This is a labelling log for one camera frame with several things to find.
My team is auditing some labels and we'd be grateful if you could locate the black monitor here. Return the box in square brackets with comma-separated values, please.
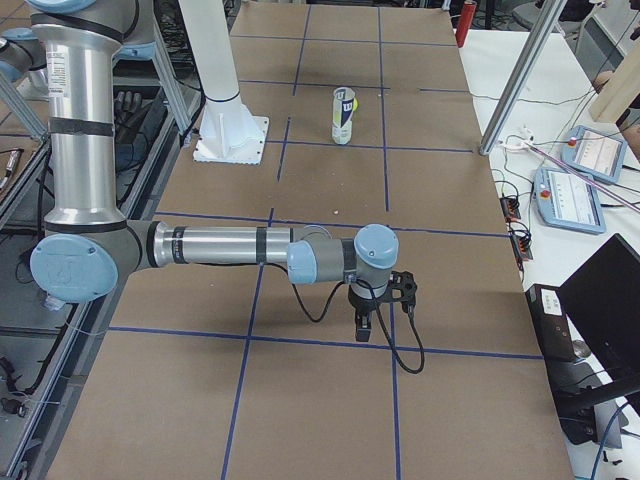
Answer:
[558, 233, 639, 373]

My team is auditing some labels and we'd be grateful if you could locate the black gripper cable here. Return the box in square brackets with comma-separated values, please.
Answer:
[290, 264, 427, 374]

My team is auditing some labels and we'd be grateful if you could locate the red cylinder tube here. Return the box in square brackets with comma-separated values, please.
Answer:
[455, 0, 477, 48]

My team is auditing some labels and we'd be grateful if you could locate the near blue teach pendant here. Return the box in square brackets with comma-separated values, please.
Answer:
[534, 167, 606, 234]

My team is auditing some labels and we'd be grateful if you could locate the black computer box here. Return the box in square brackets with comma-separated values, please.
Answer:
[524, 282, 640, 447]

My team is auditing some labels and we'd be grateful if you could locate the clear tennis ball can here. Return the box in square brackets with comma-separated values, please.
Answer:
[332, 87, 356, 145]

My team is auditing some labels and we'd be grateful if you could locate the blue teach pendant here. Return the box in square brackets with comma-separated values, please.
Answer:
[534, 167, 606, 234]
[561, 125, 628, 184]

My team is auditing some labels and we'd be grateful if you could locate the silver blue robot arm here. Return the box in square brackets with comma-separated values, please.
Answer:
[30, 1, 401, 342]

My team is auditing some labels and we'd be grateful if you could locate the white pedestal column with base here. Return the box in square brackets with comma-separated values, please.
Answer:
[179, 0, 269, 165]

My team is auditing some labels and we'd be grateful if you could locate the aluminium frame post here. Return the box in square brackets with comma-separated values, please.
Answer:
[479, 0, 566, 156]

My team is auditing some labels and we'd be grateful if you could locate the orange black connector block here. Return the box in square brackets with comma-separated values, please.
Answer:
[499, 196, 521, 222]

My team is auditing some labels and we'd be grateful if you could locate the second grey robot arm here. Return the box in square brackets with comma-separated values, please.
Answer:
[1, 27, 48, 96]

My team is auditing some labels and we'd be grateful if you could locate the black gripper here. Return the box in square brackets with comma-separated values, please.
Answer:
[348, 284, 389, 341]

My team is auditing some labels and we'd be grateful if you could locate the far blue teach pendant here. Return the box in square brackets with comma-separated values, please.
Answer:
[561, 125, 628, 184]

